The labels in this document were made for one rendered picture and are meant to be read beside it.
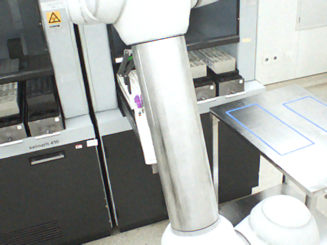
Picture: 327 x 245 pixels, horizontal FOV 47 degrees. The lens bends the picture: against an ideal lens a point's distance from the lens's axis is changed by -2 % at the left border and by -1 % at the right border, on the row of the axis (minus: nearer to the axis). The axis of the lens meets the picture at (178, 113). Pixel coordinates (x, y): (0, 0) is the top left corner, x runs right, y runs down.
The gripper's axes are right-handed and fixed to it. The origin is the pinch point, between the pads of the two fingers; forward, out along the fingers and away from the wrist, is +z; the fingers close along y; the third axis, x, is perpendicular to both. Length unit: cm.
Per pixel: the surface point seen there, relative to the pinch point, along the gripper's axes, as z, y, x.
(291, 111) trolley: 14, 52, -18
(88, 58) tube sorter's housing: -3.6, -16.9, 31.3
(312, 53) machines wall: 67, 190, 140
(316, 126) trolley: 14, 54, -31
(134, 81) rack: 10.1, 1.2, 28.4
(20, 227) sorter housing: 69, -63, 22
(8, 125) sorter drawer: 15, -54, 23
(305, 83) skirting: 96, 185, 140
